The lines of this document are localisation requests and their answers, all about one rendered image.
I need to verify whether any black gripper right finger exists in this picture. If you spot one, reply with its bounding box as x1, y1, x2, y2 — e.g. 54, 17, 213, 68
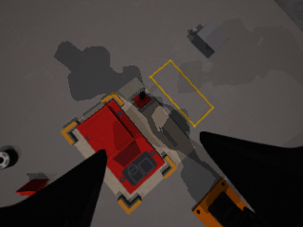
200, 131, 303, 227

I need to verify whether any black toy tyre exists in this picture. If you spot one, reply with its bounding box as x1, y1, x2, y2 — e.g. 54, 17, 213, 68
0, 150, 18, 170

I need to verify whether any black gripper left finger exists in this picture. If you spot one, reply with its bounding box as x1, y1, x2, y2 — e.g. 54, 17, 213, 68
0, 149, 107, 227

